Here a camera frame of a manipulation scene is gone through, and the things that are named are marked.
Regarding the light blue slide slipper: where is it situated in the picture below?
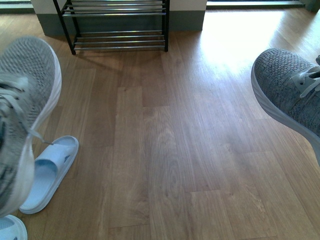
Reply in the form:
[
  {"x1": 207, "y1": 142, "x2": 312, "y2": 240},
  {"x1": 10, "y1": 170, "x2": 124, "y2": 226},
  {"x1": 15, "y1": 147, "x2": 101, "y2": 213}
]
[
  {"x1": 0, "y1": 215, "x2": 28, "y2": 240},
  {"x1": 19, "y1": 135, "x2": 79, "y2": 215}
]

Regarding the grey sneaker with navy lining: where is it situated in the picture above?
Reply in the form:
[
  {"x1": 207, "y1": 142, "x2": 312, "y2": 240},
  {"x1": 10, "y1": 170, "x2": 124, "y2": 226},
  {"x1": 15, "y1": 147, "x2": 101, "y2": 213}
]
[{"x1": 251, "y1": 48, "x2": 320, "y2": 159}]

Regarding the grey knit sneaker white sole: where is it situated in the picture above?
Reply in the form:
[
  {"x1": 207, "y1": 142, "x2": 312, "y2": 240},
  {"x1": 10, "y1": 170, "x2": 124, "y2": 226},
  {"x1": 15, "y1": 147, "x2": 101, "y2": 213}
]
[{"x1": 0, "y1": 36, "x2": 62, "y2": 217}]

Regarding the black metal shoe rack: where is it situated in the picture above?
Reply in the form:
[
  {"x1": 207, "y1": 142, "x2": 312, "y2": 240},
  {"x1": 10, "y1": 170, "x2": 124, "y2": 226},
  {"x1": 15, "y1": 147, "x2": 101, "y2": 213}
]
[{"x1": 53, "y1": 0, "x2": 170, "y2": 55}]

